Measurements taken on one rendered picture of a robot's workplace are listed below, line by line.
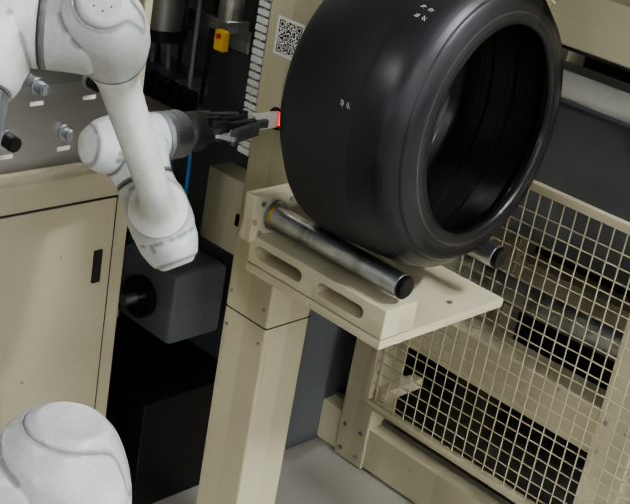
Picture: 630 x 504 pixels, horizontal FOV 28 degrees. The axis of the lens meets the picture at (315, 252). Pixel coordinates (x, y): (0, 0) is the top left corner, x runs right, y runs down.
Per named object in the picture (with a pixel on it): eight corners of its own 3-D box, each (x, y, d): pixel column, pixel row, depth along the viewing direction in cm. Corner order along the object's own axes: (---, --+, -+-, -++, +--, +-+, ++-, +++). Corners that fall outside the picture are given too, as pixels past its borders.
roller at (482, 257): (381, 186, 264) (371, 205, 264) (369, 180, 260) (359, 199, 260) (511, 251, 243) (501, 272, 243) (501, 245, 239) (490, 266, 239)
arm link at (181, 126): (144, 104, 226) (170, 101, 230) (139, 151, 229) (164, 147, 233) (176, 121, 220) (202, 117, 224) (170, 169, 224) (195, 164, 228)
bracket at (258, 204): (239, 237, 242) (246, 190, 238) (376, 205, 270) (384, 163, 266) (250, 244, 240) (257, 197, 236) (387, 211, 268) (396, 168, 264)
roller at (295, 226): (279, 199, 242) (284, 215, 245) (262, 213, 240) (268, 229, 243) (413, 272, 221) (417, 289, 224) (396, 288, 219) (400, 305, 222)
